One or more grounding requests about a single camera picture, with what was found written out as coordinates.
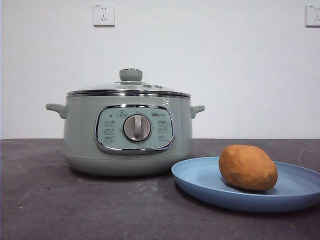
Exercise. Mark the brown potato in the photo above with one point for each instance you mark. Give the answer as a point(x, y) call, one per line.
point(247, 167)

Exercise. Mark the glass lid with green knob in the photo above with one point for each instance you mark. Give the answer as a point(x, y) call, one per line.
point(130, 74)

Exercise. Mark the pale green electric steamer pot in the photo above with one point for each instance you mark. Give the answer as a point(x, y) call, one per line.
point(80, 130)

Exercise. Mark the blue round plate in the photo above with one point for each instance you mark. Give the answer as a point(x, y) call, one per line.
point(200, 180)

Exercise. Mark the white wall socket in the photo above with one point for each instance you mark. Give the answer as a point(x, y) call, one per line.
point(104, 15)
point(313, 15)

